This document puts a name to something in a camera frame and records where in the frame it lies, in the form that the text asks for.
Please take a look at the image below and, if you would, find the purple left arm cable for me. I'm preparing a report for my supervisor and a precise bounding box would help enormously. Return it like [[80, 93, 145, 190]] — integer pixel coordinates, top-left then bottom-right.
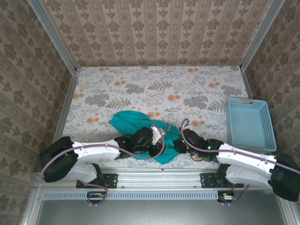
[[40, 126, 166, 181]]

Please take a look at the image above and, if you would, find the teal t-shirt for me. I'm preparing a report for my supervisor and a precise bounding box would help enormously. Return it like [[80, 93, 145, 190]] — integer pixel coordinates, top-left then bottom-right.
[[109, 110, 181, 165]]

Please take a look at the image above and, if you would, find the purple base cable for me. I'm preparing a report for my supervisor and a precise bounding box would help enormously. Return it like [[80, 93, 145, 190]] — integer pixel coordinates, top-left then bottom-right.
[[221, 184, 251, 207], [77, 179, 109, 208]]

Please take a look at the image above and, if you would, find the slotted grey cable duct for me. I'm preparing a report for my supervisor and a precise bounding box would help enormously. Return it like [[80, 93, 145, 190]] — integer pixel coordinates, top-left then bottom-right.
[[43, 191, 220, 201]]

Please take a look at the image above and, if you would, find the small black electronics board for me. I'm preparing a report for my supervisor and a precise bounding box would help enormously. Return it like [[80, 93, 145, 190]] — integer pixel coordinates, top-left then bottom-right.
[[217, 191, 237, 203], [87, 191, 106, 203]]

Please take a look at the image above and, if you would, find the light blue plastic basket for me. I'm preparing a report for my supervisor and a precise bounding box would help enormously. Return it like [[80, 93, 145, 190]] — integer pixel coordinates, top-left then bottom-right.
[[226, 97, 278, 152]]

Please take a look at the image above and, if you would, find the aluminium frame post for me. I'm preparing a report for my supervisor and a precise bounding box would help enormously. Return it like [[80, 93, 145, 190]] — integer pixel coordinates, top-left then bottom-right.
[[26, 0, 78, 74], [239, 0, 286, 71]]

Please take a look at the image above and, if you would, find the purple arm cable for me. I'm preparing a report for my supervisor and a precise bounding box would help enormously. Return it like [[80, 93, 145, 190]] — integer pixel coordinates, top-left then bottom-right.
[[40, 126, 166, 181], [179, 118, 300, 175]]

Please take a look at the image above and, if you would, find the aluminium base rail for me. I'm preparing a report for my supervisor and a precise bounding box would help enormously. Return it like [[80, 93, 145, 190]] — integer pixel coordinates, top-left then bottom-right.
[[100, 167, 221, 190]]

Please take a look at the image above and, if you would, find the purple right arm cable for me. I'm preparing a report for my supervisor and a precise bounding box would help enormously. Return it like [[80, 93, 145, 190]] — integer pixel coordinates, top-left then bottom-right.
[[179, 118, 300, 175]]

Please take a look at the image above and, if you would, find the aluminium table side rail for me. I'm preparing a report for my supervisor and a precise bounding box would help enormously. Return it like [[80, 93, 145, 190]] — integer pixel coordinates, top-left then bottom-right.
[[20, 70, 80, 225], [240, 69, 300, 225]]

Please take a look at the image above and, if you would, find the grey metal floor panel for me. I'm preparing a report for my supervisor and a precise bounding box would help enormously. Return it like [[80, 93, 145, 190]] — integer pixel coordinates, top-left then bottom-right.
[[35, 199, 289, 225]]

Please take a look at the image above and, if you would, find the floral table cover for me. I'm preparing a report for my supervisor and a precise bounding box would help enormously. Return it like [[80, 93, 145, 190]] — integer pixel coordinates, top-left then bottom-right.
[[48, 66, 255, 169]]

